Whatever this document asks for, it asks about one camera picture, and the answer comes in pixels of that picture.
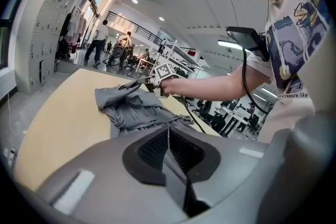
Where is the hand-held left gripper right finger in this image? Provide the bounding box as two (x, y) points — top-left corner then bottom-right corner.
(167, 125), (270, 218)

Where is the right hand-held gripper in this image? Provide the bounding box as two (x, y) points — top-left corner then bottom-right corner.
(132, 62), (181, 98)

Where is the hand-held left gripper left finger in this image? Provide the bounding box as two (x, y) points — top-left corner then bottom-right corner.
(36, 125), (190, 224)

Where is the grey robe garment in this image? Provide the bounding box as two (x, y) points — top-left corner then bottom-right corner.
(94, 80), (201, 140)

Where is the person's right forearm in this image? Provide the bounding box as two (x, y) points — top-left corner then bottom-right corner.
(182, 61), (273, 102)

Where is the person's right hand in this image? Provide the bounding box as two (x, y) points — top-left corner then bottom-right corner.
(160, 77), (186, 97)

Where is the white storage shelf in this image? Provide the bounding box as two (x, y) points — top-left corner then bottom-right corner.
(154, 39), (205, 80)

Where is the black mezzanine railing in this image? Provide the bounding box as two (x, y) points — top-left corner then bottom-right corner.
(106, 10), (164, 43)

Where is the clothes rack with garments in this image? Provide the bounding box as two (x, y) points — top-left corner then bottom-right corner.
(59, 6), (88, 59)

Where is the long ceiling lamp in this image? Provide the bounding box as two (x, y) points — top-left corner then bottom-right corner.
(217, 39), (244, 48)

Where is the white power strip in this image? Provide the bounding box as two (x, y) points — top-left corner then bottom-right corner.
(2, 147), (18, 166)

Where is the grey locker cabinet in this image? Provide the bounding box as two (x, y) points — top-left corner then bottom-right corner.
(19, 0), (77, 95)

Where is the black chest monitor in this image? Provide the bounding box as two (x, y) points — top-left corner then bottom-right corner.
(226, 26), (270, 61)

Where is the white printed t-shirt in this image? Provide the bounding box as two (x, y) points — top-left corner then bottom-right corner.
(246, 0), (336, 144)

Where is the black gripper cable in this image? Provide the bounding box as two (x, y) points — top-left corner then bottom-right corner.
(180, 47), (271, 134)

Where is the white floor cable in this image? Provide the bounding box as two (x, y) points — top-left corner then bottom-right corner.
(5, 91), (13, 137)

